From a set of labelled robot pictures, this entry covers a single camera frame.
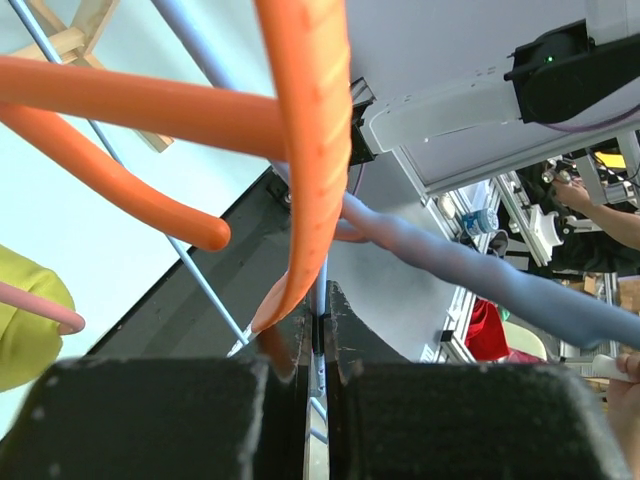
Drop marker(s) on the person in background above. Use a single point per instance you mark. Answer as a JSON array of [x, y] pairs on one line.
[[613, 247]]

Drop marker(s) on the blue wire hanger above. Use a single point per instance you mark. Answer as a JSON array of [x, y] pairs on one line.
[[573, 317]]

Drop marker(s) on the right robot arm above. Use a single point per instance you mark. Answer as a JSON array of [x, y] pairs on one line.
[[481, 79]]

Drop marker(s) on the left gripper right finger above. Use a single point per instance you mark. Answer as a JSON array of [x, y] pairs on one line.
[[390, 418]]

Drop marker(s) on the yellow trousers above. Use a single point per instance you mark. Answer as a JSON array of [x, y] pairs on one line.
[[29, 343]]

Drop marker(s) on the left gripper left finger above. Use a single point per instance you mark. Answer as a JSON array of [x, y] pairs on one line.
[[244, 416]]

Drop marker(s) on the wooden clothes rack frame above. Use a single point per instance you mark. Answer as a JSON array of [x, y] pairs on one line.
[[73, 43]]

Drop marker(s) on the pink wire hanger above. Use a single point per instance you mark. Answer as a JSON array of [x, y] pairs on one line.
[[69, 321]]

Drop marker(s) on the orange plastic hanger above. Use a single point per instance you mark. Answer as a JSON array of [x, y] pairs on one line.
[[307, 125]]

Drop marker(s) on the blue patterned cup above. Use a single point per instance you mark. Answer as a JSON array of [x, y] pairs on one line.
[[479, 222]]

